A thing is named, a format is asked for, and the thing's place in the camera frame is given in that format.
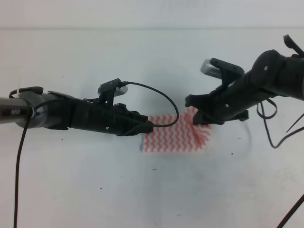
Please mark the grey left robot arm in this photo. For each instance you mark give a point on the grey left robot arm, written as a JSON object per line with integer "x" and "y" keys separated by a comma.
{"x": 56, "y": 111}

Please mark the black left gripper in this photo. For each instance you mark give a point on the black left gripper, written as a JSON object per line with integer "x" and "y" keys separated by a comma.
{"x": 96, "y": 117}

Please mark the pink white wavy towel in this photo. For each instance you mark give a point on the pink white wavy towel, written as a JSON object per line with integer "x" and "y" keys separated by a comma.
{"x": 182, "y": 137}

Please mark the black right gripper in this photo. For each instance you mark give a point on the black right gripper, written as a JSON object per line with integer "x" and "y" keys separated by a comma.
{"x": 226, "y": 103}

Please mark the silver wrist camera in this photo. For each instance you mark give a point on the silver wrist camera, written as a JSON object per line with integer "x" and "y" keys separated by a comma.
{"x": 107, "y": 91}
{"x": 228, "y": 73}

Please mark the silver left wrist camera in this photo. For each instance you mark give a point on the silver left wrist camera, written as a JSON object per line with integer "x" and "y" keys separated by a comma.
{"x": 107, "y": 91}

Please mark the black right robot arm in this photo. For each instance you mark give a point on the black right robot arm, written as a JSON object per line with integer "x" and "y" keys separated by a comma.
{"x": 272, "y": 75}

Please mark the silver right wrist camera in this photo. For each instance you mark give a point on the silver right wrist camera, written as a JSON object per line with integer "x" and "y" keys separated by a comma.
{"x": 228, "y": 73}

